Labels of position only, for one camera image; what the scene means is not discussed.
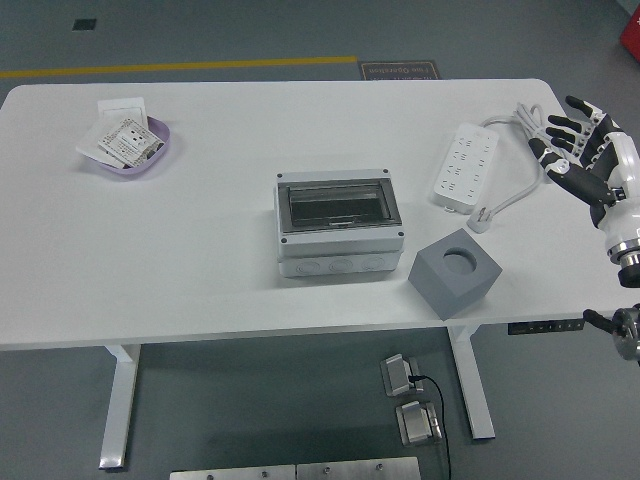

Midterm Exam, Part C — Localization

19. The bagged white socket panel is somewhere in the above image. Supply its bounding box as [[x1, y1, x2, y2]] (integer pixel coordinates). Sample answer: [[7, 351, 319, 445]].
[[98, 117, 162, 169]]

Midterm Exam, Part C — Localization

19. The white table leg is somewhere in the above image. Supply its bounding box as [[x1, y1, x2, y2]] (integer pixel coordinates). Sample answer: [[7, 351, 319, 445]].
[[447, 324, 496, 441], [98, 343, 143, 471]]

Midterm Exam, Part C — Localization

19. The red box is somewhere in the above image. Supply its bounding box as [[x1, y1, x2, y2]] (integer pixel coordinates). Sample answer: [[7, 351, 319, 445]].
[[618, 13, 640, 64]]

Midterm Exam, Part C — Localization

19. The grey electrical box clear lid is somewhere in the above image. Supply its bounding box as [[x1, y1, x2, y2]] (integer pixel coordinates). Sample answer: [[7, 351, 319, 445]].
[[273, 168, 406, 279]]

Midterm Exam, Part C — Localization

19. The black floor sign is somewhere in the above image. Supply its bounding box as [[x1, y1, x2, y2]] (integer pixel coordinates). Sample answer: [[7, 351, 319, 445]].
[[358, 61, 442, 81]]

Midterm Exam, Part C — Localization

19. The purple plastic tray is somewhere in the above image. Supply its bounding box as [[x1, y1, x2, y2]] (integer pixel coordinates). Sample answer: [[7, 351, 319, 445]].
[[84, 115, 173, 177]]

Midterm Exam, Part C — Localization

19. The white power strip cord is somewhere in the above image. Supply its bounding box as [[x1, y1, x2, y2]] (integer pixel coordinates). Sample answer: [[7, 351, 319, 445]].
[[465, 102, 571, 235]]

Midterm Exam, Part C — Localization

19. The grey metal foot pedal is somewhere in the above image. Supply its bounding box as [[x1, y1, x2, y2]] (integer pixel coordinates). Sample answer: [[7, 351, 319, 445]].
[[379, 353, 425, 398], [395, 399, 444, 447]]

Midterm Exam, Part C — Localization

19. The black table control panel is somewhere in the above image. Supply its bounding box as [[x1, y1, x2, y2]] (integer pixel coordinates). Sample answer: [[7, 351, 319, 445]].
[[508, 318, 586, 335]]

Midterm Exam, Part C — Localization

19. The black pedal cable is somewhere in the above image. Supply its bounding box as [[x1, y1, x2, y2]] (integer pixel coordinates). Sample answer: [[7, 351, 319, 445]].
[[408, 374, 451, 480]]

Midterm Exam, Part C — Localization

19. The grey metal plate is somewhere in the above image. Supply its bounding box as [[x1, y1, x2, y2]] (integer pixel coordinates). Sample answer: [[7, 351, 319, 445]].
[[169, 464, 297, 480], [295, 456, 421, 480]]

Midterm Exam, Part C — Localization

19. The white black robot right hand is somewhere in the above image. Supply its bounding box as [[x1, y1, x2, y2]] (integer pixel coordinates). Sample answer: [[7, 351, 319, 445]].
[[528, 95, 640, 254]]

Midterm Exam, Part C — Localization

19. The yellow floor tape line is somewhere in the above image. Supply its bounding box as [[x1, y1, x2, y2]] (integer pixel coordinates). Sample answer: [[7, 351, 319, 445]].
[[0, 56, 359, 80]]

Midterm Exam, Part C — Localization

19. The grey cube block round hole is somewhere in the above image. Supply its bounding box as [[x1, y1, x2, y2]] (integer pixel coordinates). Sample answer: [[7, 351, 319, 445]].
[[408, 228, 503, 321]]

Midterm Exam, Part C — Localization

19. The white wall switch plate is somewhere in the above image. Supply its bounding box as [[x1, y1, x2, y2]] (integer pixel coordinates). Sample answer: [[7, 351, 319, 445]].
[[97, 98, 150, 126]]

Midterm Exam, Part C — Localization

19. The white flat packet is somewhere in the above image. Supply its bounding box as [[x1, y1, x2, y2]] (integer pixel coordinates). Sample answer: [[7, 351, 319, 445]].
[[75, 119, 126, 169]]

